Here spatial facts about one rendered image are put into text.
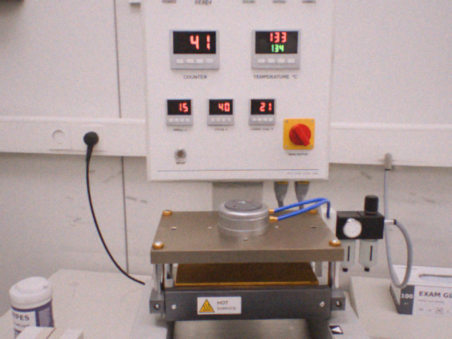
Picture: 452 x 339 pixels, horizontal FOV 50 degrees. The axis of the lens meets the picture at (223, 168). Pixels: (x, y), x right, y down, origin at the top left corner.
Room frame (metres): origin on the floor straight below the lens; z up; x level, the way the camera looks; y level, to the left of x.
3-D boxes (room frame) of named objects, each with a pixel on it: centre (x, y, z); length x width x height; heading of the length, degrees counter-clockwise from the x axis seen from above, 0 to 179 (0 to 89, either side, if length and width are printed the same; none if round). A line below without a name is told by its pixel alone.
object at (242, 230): (0.74, -0.05, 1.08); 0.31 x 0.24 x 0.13; 92
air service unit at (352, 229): (0.85, -0.25, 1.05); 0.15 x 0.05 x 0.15; 92
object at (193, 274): (0.71, -0.04, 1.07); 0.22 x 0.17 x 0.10; 92
